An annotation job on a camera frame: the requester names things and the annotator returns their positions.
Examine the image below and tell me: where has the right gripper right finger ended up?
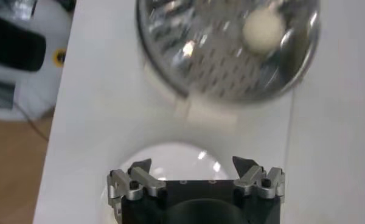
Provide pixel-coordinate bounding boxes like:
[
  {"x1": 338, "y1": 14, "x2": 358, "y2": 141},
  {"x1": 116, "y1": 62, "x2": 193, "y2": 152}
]
[{"x1": 232, "y1": 155, "x2": 287, "y2": 203}]

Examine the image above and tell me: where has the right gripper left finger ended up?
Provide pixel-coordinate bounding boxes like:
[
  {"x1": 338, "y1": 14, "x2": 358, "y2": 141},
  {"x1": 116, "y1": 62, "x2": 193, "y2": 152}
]
[{"x1": 106, "y1": 158, "x2": 167, "y2": 208}]

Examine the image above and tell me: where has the white steamed baozi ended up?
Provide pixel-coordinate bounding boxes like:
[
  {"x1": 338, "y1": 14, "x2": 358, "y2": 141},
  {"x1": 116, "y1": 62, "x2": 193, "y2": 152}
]
[{"x1": 242, "y1": 6, "x2": 286, "y2": 55}]

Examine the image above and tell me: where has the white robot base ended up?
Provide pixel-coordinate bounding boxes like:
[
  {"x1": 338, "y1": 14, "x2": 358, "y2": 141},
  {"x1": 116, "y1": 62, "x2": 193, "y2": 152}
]
[{"x1": 0, "y1": 0, "x2": 77, "y2": 121}]

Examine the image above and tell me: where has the perforated steel steamer basket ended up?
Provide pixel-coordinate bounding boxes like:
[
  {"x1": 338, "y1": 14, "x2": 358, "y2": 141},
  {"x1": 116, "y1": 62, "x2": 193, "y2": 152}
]
[{"x1": 136, "y1": 0, "x2": 321, "y2": 103}]

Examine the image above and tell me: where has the round white plate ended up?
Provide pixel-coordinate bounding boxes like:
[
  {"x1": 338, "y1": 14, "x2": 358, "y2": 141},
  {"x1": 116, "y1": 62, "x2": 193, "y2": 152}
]
[{"x1": 99, "y1": 141, "x2": 232, "y2": 224}]

